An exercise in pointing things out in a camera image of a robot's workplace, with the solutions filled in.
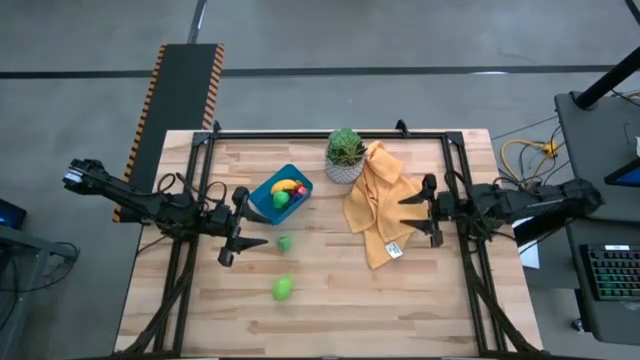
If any monitor with blue screen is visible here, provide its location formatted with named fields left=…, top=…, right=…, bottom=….
left=603, top=158, right=640, bottom=189

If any dark device with blue light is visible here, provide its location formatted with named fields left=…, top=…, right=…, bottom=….
left=0, top=198, right=29, bottom=231

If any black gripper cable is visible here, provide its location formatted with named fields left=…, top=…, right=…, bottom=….
left=441, top=169, right=472, bottom=202
left=156, top=171, right=229, bottom=207

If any teal plastic container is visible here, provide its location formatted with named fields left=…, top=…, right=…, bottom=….
left=248, top=163, right=316, bottom=226

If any yellow floor cable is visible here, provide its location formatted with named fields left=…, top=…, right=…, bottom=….
left=500, top=138, right=562, bottom=182

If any black mat with orange stripes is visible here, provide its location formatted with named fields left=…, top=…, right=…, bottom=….
left=112, top=42, right=227, bottom=225

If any grey metal cart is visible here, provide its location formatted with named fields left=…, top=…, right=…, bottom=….
left=0, top=221, right=82, bottom=360

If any black metal pole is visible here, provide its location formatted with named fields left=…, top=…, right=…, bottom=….
left=573, top=45, right=640, bottom=111

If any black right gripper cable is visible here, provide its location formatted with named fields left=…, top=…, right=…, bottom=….
left=441, top=169, right=472, bottom=202

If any black aluminium table frame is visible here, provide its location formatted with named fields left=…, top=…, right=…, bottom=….
left=112, top=118, right=551, bottom=360

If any white paper sheet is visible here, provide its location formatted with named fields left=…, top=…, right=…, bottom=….
left=516, top=239, right=542, bottom=271

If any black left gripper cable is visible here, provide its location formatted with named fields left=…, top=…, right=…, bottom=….
left=156, top=171, right=229, bottom=207

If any yellow toy banana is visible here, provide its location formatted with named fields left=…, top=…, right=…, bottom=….
left=269, top=177, right=300, bottom=197

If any backlit computer keyboard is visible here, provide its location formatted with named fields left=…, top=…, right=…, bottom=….
left=579, top=243, right=640, bottom=303

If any potted succulent in patterned pot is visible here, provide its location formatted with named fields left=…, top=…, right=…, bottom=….
left=323, top=127, right=368, bottom=186

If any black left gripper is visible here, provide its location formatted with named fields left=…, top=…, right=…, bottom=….
left=203, top=185, right=274, bottom=268

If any yellow waffle cloth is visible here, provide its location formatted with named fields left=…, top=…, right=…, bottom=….
left=342, top=139, right=438, bottom=272

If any round green toy fruit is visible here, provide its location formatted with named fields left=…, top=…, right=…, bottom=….
left=271, top=189, right=292, bottom=211

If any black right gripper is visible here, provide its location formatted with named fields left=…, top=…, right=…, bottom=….
left=397, top=172, right=464, bottom=249

